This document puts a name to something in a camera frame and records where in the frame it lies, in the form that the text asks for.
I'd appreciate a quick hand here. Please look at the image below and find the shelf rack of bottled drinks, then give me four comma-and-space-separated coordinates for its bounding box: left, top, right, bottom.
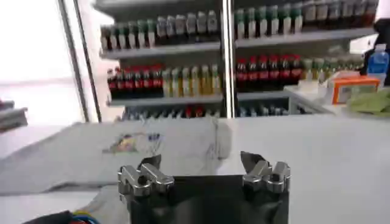
93, 0, 228, 120
231, 0, 378, 118

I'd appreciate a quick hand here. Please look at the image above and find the green cloth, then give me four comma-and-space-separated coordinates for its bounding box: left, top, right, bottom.
346, 90, 390, 117

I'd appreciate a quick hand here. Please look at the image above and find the grey polo shirt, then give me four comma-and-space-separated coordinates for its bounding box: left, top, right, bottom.
0, 117, 234, 224

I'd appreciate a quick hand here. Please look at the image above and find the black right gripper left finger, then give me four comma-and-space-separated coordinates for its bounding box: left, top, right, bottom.
117, 154, 176, 198

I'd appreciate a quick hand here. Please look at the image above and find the black window frame post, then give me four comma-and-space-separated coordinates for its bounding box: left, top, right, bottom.
72, 0, 103, 123
57, 0, 90, 123

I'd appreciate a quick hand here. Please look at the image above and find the orange cardboard box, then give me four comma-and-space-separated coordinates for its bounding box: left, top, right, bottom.
331, 75, 381, 105

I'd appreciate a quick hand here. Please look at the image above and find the blue-label water bottle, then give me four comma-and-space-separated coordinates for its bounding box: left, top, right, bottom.
366, 44, 390, 88

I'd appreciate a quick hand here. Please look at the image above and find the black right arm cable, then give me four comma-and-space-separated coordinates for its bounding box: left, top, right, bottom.
23, 209, 101, 224

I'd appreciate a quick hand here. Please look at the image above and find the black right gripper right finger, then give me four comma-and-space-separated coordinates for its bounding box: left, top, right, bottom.
239, 150, 291, 194

